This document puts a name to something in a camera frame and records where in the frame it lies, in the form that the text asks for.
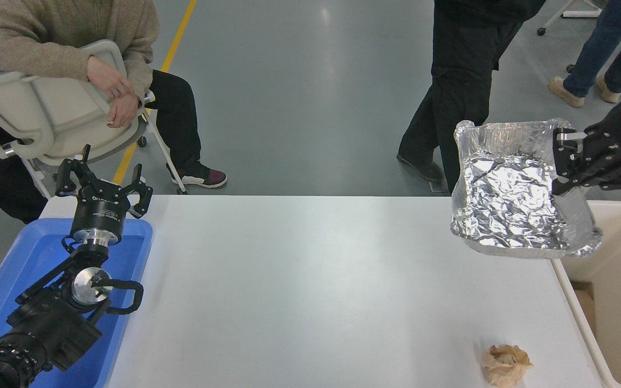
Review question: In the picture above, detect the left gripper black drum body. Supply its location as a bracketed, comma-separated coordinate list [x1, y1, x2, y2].
[72, 181, 131, 233]

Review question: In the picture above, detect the silver foil tray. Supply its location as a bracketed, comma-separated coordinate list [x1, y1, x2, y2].
[451, 119, 603, 258]

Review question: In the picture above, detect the seated person's left hand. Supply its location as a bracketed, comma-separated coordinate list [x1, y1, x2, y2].
[106, 93, 142, 129]

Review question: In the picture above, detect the seated person's right hand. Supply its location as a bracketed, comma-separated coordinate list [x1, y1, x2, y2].
[87, 56, 135, 101]

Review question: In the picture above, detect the white plastic chair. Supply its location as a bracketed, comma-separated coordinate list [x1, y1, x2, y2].
[0, 39, 189, 201]

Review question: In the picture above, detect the blue plastic tray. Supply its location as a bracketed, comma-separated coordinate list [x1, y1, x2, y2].
[0, 217, 154, 388]

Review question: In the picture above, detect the walking person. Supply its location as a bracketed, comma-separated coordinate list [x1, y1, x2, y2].
[549, 0, 621, 107]

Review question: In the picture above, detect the seated person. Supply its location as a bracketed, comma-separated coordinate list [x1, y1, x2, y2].
[0, 0, 228, 224]

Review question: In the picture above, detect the standing person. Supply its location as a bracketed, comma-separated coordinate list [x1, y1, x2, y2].
[397, 0, 548, 192]

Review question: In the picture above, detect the crumpled tan paper ball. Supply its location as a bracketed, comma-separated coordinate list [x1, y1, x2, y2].
[481, 345, 533, 387]

